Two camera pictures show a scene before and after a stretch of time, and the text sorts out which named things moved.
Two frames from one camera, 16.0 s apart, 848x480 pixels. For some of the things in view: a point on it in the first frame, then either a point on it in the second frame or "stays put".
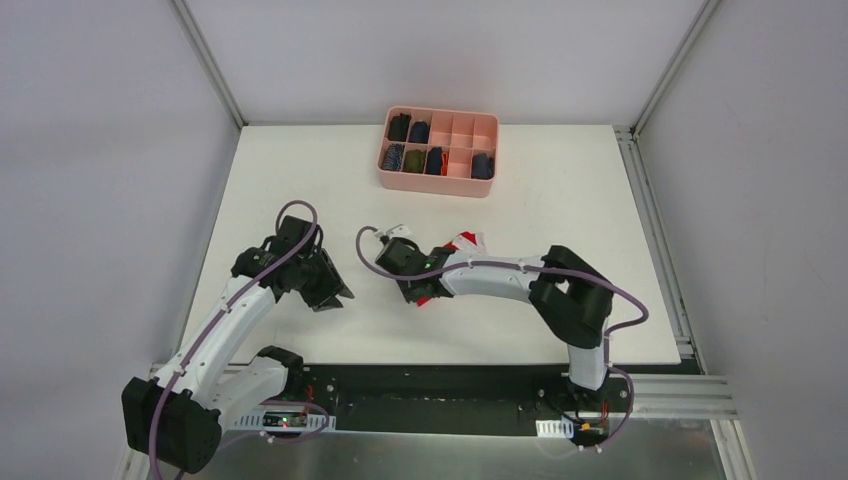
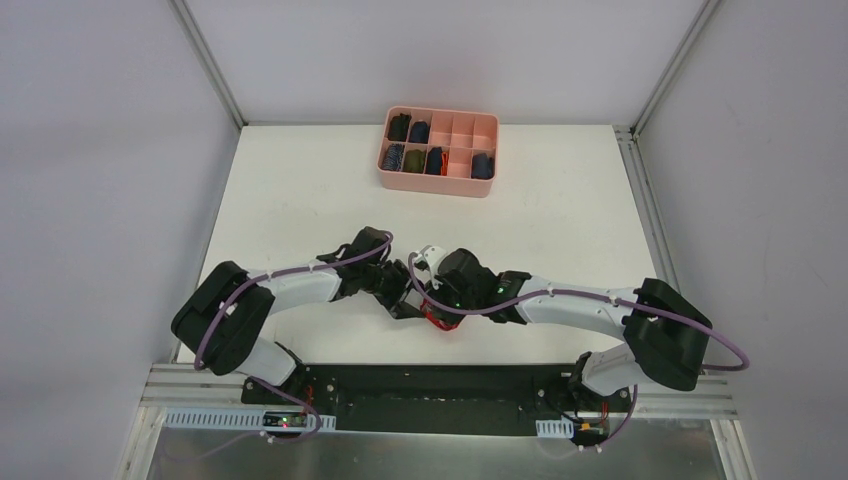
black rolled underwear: [398, 129] stays put
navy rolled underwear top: [419, 132] stays put
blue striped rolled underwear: [394, 157] stays put
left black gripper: [321, 281] → [400, 296]
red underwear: [464, 241] → [444, 318]
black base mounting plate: [451, 398] stays put
